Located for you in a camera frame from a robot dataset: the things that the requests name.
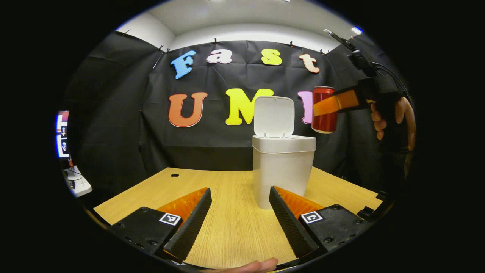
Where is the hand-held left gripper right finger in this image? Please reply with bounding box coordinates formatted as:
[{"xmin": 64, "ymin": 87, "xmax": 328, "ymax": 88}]
[{"xmin": 269, "ymin": 186, "xmax": 372, "ymax": 259}]

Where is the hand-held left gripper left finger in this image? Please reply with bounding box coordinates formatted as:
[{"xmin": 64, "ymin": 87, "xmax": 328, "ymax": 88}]
[{"xmin": 109, "ymin": 187, "xmax": 212, "ymax": 263}]

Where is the red pop can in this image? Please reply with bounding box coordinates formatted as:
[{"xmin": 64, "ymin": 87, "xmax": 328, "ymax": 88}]
[{"xmin": 311, "ymin": 86, "xmax": 338, "ymax": 134}]

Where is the white desktop garbage bin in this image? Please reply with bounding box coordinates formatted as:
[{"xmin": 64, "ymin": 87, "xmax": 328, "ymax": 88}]
[{"xmin": 252, "ymin": 96, "xmax": 316, "ymax": 210}]

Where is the wooden desktop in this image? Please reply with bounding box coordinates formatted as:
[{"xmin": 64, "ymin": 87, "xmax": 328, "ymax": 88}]
[{"xmin": 94, "ymin": 167, "xmax": 382, "ymax": 270}]

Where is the white side table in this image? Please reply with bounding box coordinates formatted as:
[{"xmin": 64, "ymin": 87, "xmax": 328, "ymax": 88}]
[{"xmin": 63, "ymin": 166, "xmax": 93, "ymax": 198}]

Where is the black backdrop cloth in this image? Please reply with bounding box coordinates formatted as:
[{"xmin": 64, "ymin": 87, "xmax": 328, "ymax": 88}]
[{"xmin": 63, "ymin": 31, "xmax": 413, "ymax": 205}]

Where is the computer monitor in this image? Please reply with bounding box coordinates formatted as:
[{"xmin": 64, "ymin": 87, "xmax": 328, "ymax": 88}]
[{"xmin": 56, "ymin": 111, "xmax": 70, "ymax": 158}]

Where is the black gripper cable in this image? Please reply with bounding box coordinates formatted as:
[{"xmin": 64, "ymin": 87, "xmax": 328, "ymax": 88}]
[{"xmin": 373, "ymin": 62, "xmax": 411, "ymax": 101}]

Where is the black desk bracket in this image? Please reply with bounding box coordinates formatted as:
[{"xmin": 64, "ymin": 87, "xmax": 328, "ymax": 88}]
[{"xmin": 357, "ymin": 191, "xmax": 389, "ymax": 222}]

